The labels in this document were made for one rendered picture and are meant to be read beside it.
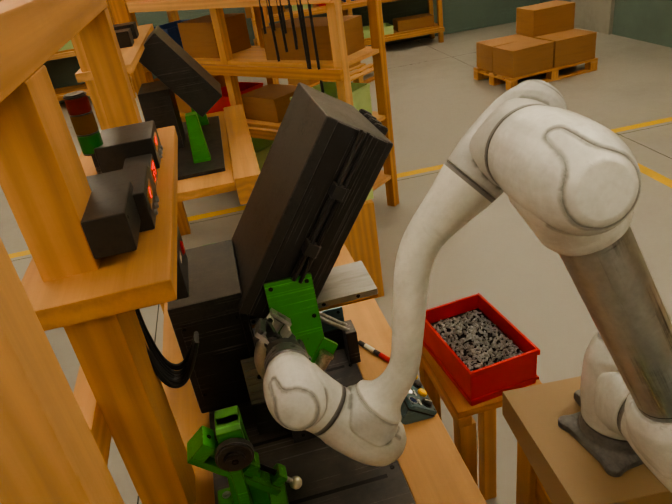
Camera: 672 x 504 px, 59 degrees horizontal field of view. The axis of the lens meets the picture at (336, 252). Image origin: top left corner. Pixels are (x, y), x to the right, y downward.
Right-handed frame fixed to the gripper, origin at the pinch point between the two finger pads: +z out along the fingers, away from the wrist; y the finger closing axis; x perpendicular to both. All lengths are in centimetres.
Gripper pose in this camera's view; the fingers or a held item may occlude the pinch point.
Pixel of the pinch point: (277, 327)
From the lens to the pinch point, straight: 138.3
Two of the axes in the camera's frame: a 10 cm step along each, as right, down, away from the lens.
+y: -8.2, -5.1, -2.7
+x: -5.5, 8.3, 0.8
